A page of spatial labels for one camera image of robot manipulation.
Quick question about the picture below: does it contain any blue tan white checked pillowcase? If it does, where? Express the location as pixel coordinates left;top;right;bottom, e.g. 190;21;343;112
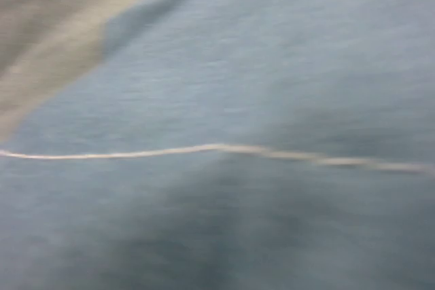
1;0;434;289

